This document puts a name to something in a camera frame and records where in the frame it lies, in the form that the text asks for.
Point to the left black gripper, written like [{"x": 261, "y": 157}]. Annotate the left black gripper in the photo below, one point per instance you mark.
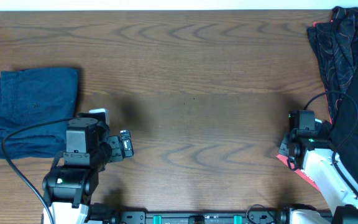
[{"x": 114, "y": 148}]

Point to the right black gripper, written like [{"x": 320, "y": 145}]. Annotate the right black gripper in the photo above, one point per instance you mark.
[{"x": 283, "y": 147}]

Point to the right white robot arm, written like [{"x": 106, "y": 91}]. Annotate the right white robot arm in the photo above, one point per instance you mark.
[{"x": 316, "y": 160}]

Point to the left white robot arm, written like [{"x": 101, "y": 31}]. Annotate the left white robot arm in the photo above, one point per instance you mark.
[{"x": 74, "y": 175}]

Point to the folded blue denim garment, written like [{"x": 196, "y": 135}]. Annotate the folded blue denim garment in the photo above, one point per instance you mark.
[{"x": 33, "y": 105}]

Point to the black patterned garment with orange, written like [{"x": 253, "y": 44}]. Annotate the black patterned garment with orange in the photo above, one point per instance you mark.
[{"x": 332, "y": 43}]

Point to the red and black garment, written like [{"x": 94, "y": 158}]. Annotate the red and black garment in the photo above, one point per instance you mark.
[{"x": 284, "y": 159}]

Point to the black mounting rail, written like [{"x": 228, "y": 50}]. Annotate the black mounting rail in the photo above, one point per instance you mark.
[{"x": 256, "y": 214}]

